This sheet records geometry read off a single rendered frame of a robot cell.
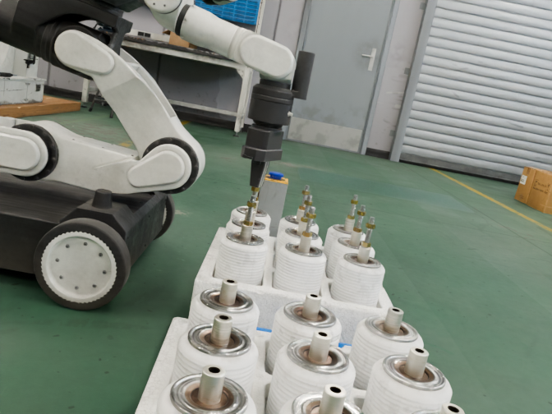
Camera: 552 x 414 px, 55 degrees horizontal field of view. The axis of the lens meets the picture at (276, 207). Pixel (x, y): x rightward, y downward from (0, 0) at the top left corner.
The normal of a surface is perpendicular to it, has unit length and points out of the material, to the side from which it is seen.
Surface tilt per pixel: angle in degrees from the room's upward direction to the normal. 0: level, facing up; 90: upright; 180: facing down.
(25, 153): 90
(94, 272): 90
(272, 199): 90
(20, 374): 0
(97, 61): 90
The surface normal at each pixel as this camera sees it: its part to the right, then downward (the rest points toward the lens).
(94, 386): 0.19, -0.96
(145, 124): 0.00, 0.22
